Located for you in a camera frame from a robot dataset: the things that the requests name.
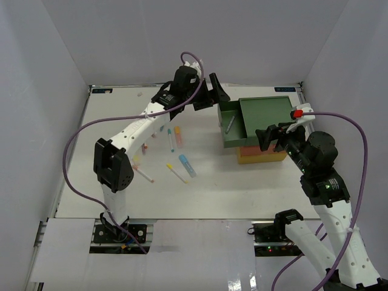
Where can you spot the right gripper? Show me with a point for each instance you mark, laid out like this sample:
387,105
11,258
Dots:
272,133

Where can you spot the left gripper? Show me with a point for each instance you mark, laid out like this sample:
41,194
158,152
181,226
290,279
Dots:
210,97

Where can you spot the green top drawer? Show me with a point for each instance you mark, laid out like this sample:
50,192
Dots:
237,135

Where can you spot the purple pen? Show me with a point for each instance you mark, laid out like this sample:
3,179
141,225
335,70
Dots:
230,124

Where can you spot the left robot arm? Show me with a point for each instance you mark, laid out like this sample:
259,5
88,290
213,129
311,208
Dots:
111,161

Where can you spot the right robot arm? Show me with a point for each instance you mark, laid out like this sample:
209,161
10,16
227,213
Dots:
347,265

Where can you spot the stacked drawer box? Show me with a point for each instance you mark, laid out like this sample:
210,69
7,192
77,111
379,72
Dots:
259,116

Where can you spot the orange pink highlighter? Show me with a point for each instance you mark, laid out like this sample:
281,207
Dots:
178,137

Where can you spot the teal cap pen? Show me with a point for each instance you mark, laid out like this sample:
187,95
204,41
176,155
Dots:
169,132

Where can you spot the blue highlighter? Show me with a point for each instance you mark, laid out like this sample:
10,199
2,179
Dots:
185,162

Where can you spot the yellow cap pen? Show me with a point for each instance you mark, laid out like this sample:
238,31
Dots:
169,166

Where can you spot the pink cap white pen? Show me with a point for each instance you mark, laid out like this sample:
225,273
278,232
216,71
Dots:
143,174

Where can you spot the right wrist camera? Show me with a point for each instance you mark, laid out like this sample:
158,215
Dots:
302,115

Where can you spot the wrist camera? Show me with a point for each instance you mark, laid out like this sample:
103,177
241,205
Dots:
302,115
195,65

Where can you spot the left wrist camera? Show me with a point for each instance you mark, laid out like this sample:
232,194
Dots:
195,65

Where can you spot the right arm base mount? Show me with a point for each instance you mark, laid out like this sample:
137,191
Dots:
268,243

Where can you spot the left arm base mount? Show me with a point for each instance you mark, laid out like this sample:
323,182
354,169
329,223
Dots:
107,238

